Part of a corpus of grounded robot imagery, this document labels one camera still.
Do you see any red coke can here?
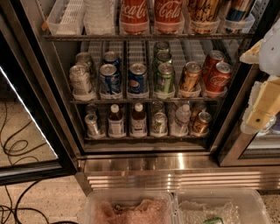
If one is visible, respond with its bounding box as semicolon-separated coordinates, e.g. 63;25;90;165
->
206;61;231;93
202;50;225;83

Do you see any gold can middle shelf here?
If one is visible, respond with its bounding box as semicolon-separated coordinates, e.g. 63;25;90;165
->
179;61;202;92

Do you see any white silver can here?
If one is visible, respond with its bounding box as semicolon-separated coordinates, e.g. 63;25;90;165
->
69;65;94;95
75;52;95;75

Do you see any clear water bottle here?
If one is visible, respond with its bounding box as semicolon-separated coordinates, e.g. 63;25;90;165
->
171;104;191;137

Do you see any gold black tall can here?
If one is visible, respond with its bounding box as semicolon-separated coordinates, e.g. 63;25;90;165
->
187;0;221;34

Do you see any red coke can front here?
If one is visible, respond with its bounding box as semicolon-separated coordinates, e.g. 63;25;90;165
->
206;61;231;93

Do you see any blue pepsi can middle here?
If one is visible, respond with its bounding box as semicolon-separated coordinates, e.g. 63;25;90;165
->
128;63;148;95

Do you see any silver slim can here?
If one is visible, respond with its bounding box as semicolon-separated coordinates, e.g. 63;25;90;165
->
85;103;97;114
85;113;101;136

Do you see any coca-cola bottle left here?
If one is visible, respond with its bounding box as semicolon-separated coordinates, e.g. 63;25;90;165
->
121;0;149;35

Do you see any green can middle rear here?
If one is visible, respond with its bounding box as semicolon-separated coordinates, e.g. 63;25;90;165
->
153;41;170;55

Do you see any glass fridge door left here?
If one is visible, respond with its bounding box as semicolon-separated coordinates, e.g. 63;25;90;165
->
0;19;76;186

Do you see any glass fridge door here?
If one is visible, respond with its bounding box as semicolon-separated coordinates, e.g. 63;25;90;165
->
0;19;76;186
216;63;280;167

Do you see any clear bin right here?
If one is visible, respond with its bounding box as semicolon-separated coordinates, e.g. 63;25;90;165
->
174;188;272;224

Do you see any brown juice bottle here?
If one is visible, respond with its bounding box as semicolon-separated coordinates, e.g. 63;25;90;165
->
130;102;147;137
108;104;124;136

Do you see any blue gold tall can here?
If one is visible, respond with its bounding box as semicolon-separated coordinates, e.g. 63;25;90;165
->
222;0;255;34

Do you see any red coke can rear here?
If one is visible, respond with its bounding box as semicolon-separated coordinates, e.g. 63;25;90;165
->
202;50;225;83

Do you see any clear bin left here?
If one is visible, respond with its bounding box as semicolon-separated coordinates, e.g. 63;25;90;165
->
83;189;175;224

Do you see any brown juice bottle right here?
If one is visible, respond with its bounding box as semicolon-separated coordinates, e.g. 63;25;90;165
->
130;102;147;137

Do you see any gold can bottom front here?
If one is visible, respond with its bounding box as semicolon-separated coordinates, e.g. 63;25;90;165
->
192;111;212;134

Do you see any brown juice bottle left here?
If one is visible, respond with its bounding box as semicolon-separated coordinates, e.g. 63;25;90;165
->
108;104;124;136

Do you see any white silver can rear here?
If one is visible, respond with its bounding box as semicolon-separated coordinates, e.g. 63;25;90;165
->
75;52;95;75

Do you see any black floor cable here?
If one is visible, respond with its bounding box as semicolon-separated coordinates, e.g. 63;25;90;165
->
0;101;80;224

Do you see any silver slim can rear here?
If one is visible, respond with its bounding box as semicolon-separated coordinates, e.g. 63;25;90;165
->
85;103;97;114

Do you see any coca-cola bottle right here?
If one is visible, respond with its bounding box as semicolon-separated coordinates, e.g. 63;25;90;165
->
154;0;183;34

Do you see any clear bin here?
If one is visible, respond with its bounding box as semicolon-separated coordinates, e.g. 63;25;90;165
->
83;189;175;224
174;188;272;224

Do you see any coca-cola bottle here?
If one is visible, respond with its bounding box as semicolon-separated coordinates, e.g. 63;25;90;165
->
154;0;183;34
121;0;149;35

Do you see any empty white plastic tray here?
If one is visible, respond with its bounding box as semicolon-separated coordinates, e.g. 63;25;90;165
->
46;0;85;36

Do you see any steel fridge base grille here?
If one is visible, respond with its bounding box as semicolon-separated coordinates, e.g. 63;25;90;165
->
75;153;280;194

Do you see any green 7up can front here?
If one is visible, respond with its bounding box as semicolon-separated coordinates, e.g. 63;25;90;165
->
151;112;167;134

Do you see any silver slim can front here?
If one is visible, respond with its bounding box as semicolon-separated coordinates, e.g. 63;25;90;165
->
85;113;101;136

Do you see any blue pepsi can left front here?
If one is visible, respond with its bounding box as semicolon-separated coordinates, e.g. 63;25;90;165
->
99;64;121;95

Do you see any green can in bin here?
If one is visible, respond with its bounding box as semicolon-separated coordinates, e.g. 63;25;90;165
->
203;217;224;224

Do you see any glass fridge door right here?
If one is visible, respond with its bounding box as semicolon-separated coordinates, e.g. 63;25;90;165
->
216;63;280;167

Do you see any blue pepsi can left rear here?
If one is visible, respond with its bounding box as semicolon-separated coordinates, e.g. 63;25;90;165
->
102;51;121;70

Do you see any green can middle front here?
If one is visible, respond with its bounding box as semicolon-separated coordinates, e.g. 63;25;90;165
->
154;63;175;94

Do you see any white silver can front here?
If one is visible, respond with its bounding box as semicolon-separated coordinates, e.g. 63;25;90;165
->
69;65;94;95

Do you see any blue pepsi can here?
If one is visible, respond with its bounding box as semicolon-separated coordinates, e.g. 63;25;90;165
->
128;63;148;95
99;64;121;95
102;51;121;70

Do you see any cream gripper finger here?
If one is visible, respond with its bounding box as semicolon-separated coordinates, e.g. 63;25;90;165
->
245;76;280;130
240;39;263;64

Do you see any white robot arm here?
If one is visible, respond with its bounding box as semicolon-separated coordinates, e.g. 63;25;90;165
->
240;20;280;134

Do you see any gold can bottom rear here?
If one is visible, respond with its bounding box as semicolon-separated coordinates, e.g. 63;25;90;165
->
191;101;207;120

